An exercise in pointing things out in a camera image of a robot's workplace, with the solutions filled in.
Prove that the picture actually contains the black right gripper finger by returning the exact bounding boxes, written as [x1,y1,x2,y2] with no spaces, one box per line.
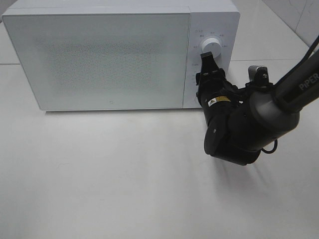
[200,52,218,75]

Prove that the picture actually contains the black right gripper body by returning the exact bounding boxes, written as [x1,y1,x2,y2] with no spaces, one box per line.
[196,68,239,120]

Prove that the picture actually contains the white microwave door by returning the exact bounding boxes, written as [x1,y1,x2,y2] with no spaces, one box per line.
[3,14,190,111]

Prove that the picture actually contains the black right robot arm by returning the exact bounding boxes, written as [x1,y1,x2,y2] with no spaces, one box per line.
[196,52,319,165]

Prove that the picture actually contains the upper white dial knob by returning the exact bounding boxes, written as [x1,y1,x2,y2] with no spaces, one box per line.
[201,37,222,59]

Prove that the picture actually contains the white microwave oven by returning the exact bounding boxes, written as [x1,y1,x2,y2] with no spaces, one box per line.
[1,0,240,110]

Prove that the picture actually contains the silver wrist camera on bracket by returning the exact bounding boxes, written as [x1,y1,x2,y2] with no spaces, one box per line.
[248,65,269,86]

